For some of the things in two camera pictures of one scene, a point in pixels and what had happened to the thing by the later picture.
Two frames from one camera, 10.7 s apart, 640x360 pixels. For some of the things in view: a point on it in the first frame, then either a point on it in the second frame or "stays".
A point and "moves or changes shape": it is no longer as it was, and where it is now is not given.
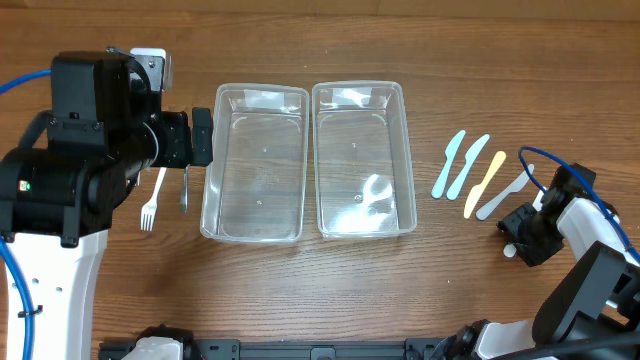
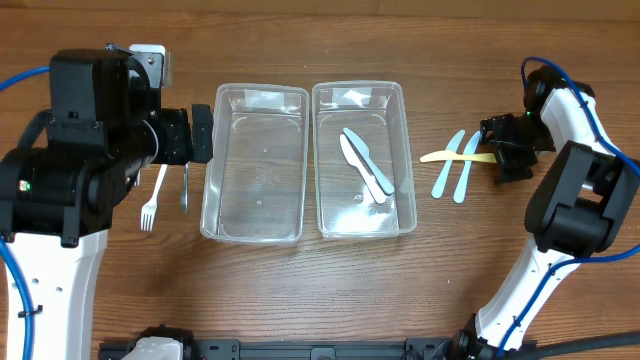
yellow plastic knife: (476, 190) -> (447, 155)
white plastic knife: (510, 250) -> (354, 160)
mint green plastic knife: (450, 154) stays
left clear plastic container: (253, 191) stays
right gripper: (520, 230) -> (507, 147)
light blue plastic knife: (470, 157) moves or changes shape
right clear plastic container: (363, 165) stays
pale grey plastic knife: (516, 186) -> (363, 149)
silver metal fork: (186, 174) stays
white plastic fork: (149, 209) stays
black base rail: (235, 349) stays
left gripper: (201, 136) stays
